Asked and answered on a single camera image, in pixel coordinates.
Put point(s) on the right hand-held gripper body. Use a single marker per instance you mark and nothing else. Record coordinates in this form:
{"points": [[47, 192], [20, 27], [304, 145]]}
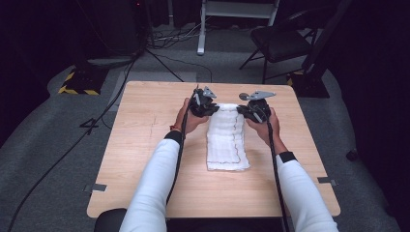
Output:
{"points": [[257, 108]]}

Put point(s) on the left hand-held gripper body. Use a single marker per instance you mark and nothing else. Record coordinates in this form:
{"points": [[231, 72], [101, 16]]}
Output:
{"points": [[201, 104]]}

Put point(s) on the white towel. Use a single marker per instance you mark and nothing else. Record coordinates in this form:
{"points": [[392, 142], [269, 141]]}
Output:
{"points": [[225, 138]]}

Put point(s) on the person's left hand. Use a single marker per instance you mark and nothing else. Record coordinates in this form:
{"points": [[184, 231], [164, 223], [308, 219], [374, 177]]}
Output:
{"points": [[190, 124]]}

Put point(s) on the person's right hand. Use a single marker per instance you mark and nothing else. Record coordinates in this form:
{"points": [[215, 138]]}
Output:
{"points": [[267, 130]]}

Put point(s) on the thin black tripod leg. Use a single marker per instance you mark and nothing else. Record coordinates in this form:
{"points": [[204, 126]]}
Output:
{"points": [[164, 65]]}

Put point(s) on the black folding chair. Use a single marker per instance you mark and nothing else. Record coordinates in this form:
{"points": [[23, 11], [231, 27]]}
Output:
{"points": [[280, 40]]}

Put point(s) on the black stand with striped base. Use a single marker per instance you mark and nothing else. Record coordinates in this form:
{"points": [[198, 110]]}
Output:
{"points": [[317, 64]]}

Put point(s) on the grey tape strip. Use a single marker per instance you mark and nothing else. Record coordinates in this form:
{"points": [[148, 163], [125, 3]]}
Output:
{"points": [[326, 180], [96, 187]]}

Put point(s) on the small black floor object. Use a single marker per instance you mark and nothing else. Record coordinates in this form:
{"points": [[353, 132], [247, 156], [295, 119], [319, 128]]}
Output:
{"points": [[352, 154]]}

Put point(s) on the large black box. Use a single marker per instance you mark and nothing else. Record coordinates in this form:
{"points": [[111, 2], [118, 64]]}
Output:
{"points": [[112, 29]]}

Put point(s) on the black yellow striped stand base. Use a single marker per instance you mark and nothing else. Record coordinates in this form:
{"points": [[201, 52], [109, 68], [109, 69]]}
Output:
{"points": [[82, 82]]}

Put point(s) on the person's dark clothed leg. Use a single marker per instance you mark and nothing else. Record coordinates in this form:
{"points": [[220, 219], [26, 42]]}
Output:
{"points": [[109, 220]]}

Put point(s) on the white metal desk frame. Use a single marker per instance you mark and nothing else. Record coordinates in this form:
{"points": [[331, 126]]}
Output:
{"points": [[235, 9]]}

